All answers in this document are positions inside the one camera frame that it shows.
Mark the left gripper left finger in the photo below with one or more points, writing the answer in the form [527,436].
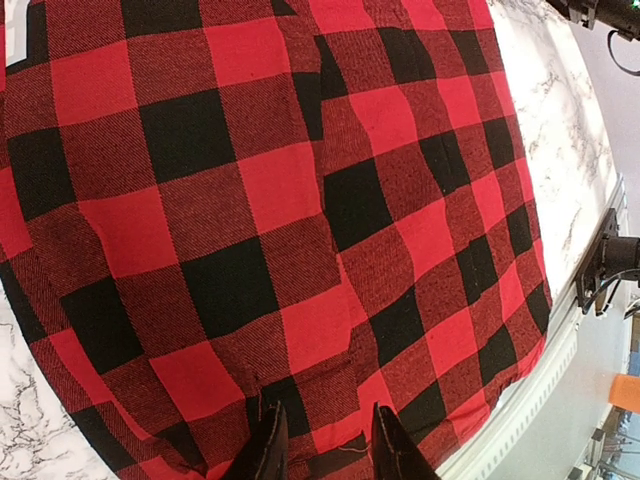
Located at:
[267,450]

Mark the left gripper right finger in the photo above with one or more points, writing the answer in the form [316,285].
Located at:
[394,454]

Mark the red black plaid shirt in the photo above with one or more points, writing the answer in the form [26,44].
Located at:
[209,208]

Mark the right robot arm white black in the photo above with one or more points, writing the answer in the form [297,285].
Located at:
[620,16]

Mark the orange object in background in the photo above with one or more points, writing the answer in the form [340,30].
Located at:
[625,393]

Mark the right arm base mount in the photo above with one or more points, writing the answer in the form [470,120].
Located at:
[610,259]

